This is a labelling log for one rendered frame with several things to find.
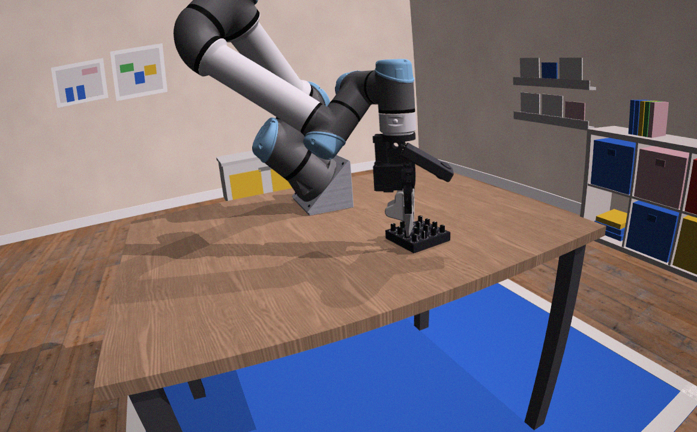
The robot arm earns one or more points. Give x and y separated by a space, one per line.
309 130

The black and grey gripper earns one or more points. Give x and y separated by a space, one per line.
393 172

